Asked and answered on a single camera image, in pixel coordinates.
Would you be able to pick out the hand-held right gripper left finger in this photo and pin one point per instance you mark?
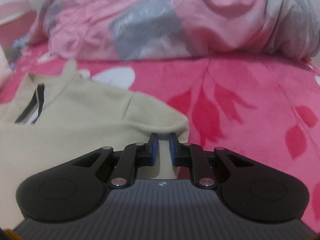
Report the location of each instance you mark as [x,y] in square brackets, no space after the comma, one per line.
[155,151]

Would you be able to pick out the pink grey floral duvet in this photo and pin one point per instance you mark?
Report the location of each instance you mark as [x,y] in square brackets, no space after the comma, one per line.
[175,17]

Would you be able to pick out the pink floral blanket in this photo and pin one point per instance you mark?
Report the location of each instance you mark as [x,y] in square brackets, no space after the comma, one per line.
[250,100]

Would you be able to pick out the beige zip jacket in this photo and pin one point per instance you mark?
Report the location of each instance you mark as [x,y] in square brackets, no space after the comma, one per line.
[75,120]

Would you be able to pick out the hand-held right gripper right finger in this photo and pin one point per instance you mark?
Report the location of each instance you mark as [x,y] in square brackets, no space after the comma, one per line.
[172,151]

